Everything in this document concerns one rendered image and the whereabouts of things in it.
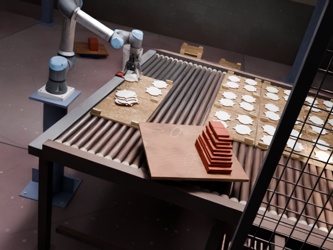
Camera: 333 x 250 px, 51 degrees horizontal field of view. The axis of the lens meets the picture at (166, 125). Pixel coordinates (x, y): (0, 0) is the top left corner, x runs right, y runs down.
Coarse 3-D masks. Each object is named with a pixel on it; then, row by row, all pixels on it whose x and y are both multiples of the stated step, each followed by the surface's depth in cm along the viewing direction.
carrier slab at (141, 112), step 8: (112, 96) 250; (104, 104) 237; (112, 104) 240; (144, 104) 249; (152, 104) 251; (104, 112) 228; (112, 112) 230; (120, 112) 232; (128, 112) 234; (136, 112) 236; (144, 112) 238; (152, 112) 241; (112, 120) 223; (120, 120) 223; (128, 120) 225; (136, 120) 227; (144, 120) 229; (136, 128) 221
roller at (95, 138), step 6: (168, 60) 346; (162, 66) 327; (156, 72) 311; (156, 78) 306; (102, 126) 216; (108, 126) 218; (96, 132) 209; (102, 132) 211; (90, 138) 203; (96, 138) 204; (84, 144) 197; (90, 144) 197; (84, 150) 191
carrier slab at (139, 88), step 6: (144, 78) 289; (150, 78) 292; (126, 84) 272; (132, 84) 275; (138, 84) 277; (144, 84) 279; (150, 84) 281; (168, 84) 288; (132, 90) 265; (138, 90) 267; (144, 90) 269; (162, 90) 275; (168, 90) 278; (138, 96) 258; (144, 96) 260; (150, 96) 262; (156, 96) 264; (162, 96) 266
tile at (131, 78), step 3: (126, 75) 257; (129, 75) 259; (132, 75) 260; (135, 75) 261; (126, 78) 252; (129, 78) 254; (132, 78) 255; (135, 78) 256; (141, 78) 259; (129, 81) 250; (132, 81) 250; (135, 81) 253
